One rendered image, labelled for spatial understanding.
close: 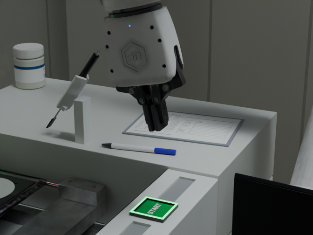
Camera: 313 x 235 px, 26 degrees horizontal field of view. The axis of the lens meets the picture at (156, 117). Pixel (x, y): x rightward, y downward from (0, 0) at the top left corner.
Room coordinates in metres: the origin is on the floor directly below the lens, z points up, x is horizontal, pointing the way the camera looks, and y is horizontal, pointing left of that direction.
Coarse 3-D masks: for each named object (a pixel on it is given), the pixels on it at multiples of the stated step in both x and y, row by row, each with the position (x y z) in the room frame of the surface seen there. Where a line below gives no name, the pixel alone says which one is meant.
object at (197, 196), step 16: (160, 176) 1.04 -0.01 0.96; (176, 176) 1.04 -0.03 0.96; (192, 176) 1.04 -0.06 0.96; (144, 192) 0.98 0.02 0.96; (160, 192) 0.98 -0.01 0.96; (176, 192) 0.99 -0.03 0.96; (192, 192) 0.98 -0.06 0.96; (208, 192) 0.99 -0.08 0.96; (128, 208) 0.92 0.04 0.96; (192, 208) 0.93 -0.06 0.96; (208, 208) 0.99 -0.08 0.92; (112, 224) 0.87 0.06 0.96; (128, 224) 0.87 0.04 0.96; (144, 224) 0.88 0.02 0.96; (160, 224) 0.87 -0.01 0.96; (176, 224) 0.87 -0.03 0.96; (192, 224) 0.93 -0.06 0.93; (208, 224) 0.99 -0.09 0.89
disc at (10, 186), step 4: (0, 180) 1.15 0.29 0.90; (4, 180) 1.15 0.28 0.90; (8, 180) 1.15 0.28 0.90; (0, 184) 1.13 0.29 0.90; (4, 184) 1.13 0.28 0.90; (8, 184) 1.13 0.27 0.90; (12, 184) 1.13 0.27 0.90; (0, 188) 1.11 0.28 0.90; (4, 188) 1.11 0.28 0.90; (8, 188) 1.11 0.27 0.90; (12, 188) 1.11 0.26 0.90; (0, 192) 1.10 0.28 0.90; (4, 192) 1.10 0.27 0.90; (8, 192) 1.10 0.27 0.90; (0, 196) 1.08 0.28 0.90; (4, 196) 1.08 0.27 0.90
